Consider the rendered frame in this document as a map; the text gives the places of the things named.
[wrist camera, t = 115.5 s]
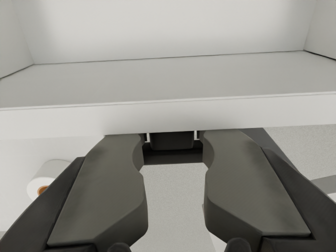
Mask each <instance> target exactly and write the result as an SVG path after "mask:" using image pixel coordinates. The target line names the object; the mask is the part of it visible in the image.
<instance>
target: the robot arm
mask: <svg viewBox="0 0 336 252"><path fill-rule="evenodd" d="M196 137H197V139H199V140H200V141H201V142H202V143H203V153H202V161H203V163H204V164H205V165H206V166H207V168H208V170H207V171H206V173H205V184H204V201H203V206H204V221H205V226H206V228H207V230H208V231H209V232H210V233H212V234H213V235H214V236H216V237H217V238H219V239H220V240H222V241H223V242H225V243H226V244H227V245H226V247H225V250H224V252H336V202H335V201H334V200H333V199H331V198H330V197H329V196H328V195H327V194H326V193H324V192H323V191H322V190H321V189H320V188H318V187H317V186H316V185H315V184H313V183H312V182H311V181H310V180H309V179H307V178H306V177H305V176H304V175H302V174H301V173H300V172H299V171H298V170H296V169H295V168H294V167H293V166H291V165H290V164H289V163H288V162H287V161H285V160H284V159H283V158H282V157H280V156H279V155H278V154H277V153H276V152H274V151H273V150H272V149H271V148H262V147H261V146H259V145H258V144H257V143H256V142H255V141H254V140H252V139H251V138H250V137H248V136H247V135H246V134H244V133H243V132H241V131H240V130H238V129H236V128H234V129H213V130H197V131H196ZM146 141H148V140H147V133H129V134H108V135H107V136H105V137H104V138H103V139H102V140H100V141H99V142H98V143H97V144H96V145H95V146H94V147H93V148H92V149H91V150H90V151H89V152H88V153H87V154H86V155H85V156H81V157H77V158H76V159H75V160H74V161H73V162H72V163H71V164H70V165H69V166H68V167H67V168H66V169H65V170H64V171H63V172H62V173H61V174H60V175H59V176H58V177H57V178H56V179H55V180H54V181H53V182H52V183H51V184H50V185H49V186H48V187H47V188H46V189H45V190H44V191H43V192H42V193H41V194H40V195H39V196H38V197H37V198H36V199H35V200H34V201H33V202H32V203H31V204H30V205H29V206H28V207H27V208H26V209H25V210H24V212H23V213H22V214H21V215H20V216H19V217H18V218H17V219H16V221H15V222H14V223H13V224H12V225H11V227H10V228H9V229H8V230H7V232H6V233H5V234H4V235H3V237H2V238H1V239H0V252H132V251H131V249H130V247H131V246H132V245H133V244H134V243H135V242H137V241H138V240H139V239H140V238H141V237H143V236H144V235H145V234H146V232H147V230H148V227H149V223H148V204H147V197H146V191H145V184H144V177H143V175H142V174H141V173H140V170H141V168H142V167H143V166H144V157H143V150H142V146H143V144H144V143H145V142H146Z"/></svg>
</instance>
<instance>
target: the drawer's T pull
mask: <svg viewBox="0 0 336 252"><path fill-rule="evenodd" d="M194 138H195V131H194V130H193V131H173V132H152V133H149V140H150V142H145V143H144V144H143V146H142V153H143V160H144V166H149V165H171V164H193V163H203V143H202V142H201V141H200V140H199V139H198V140H194Z"/></svg>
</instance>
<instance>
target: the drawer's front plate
mask: <svg viewBox="0 0 336 252"><path fill-rule="evenodd" d="M329 124H336V59H333V58H330V57H327V56H323V55H320V54H316V53H313V52H310V51H306V50H294V51H275V52H256V53H237V54H218V55H199V56H180V57H161V58H142V59H123V60H103V61H84V62H65V63H46V64H33V65H30V66H28V67H25V68H23V69H21V70H18V71H16V72H14V73H11V74H9V75H7V76H4V77H2V78H0V140H16V139H36V138H57V137H78V136H99V135H118V134H141V133H162V132H182V131H203V130H223V129H245V128H266V127H287V126H308V125H329Z"/></svg>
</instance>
